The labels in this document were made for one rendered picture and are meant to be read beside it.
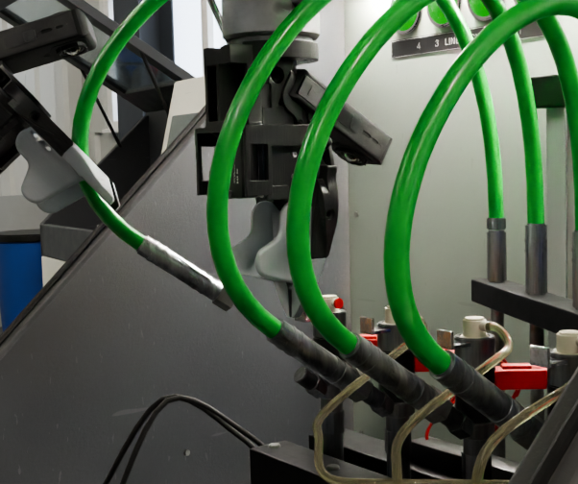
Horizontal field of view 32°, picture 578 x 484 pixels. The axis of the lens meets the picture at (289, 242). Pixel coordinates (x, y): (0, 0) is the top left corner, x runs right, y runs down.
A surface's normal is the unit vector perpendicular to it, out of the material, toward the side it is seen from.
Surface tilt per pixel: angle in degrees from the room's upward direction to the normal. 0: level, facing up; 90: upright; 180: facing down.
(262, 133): 90
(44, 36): 79
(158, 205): 90
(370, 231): 90
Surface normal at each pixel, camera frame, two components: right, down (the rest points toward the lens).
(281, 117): 0.59, 0.05
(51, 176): -0.02, -0.17
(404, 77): -0.81, 0.07
